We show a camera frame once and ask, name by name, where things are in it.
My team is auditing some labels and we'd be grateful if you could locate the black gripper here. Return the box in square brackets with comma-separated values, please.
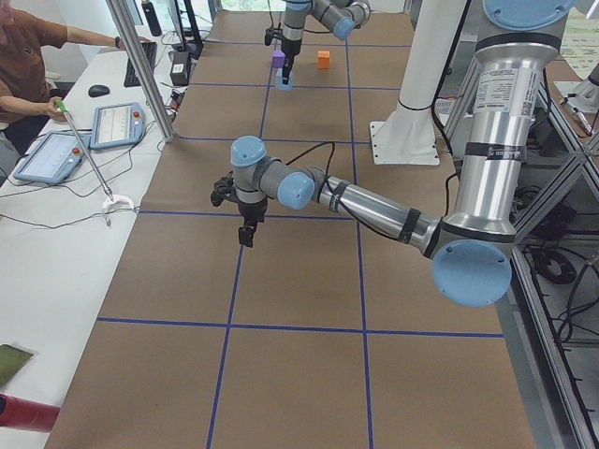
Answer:
[281, 38, 300, 85]
[238, 199, 268, 247]

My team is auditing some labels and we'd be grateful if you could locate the light blue foam block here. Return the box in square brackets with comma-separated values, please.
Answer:
[275, 69, 294, 92]

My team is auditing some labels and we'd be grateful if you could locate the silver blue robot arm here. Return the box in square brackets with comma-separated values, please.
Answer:
[226, 1, 572, 307]
[276, 0, 372, 91]

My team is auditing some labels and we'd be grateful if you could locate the purple foam block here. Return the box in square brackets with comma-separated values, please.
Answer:
[271, 50, 285, 69]

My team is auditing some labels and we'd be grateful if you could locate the orange foam block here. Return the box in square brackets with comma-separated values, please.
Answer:
[316, 50, 330, 70]

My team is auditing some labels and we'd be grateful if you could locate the black monitor stand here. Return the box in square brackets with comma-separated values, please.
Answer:
[168, 0, 204, 60]

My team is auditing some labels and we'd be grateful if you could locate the black power adapter box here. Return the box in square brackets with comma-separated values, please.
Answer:
[169, 51, 191, 86]

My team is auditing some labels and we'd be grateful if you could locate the black water bottle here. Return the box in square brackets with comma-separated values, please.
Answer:
[141, 0, 162, 36]

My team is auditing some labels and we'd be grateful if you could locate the black keyboard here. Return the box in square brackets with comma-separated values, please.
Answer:
[123, 40, 158, 89]

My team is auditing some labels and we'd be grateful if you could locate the far blue teach pendant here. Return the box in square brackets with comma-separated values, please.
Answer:
[90, 102, 145, 150]

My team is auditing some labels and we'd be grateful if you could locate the blue teach pendant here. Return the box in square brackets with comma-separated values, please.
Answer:
[90, 102, 145, 150]
[13, 132, 84, 185]

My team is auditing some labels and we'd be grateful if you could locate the black computer mouse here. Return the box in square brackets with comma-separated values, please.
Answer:
[88, 84, 110, 98]

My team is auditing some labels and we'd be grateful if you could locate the near blue teach pendant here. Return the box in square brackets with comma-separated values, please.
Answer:
[13, 132, 84, 185]

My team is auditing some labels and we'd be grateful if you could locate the person in brown shirt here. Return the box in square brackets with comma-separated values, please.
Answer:
[1, 1, 124, 155]

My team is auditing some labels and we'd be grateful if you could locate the green cloth pouch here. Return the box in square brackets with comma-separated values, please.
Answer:
[0, 344, 33, 386]

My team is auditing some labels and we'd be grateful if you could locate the red cylinder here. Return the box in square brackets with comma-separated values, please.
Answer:
[1, 394, 61, 433]

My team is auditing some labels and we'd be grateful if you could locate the green handled reacher grabber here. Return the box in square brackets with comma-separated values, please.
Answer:
[52, 98, 135, 227]

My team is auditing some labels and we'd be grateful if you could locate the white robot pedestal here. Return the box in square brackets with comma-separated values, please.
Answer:
[370, 0, 468, 166]

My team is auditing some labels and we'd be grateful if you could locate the grey aluminium frame post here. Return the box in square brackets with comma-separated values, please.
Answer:
[106, 0, 174, 143]

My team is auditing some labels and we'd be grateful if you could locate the aluminium side frame rack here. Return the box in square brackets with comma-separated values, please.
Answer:
[444, 41, 599, 449]

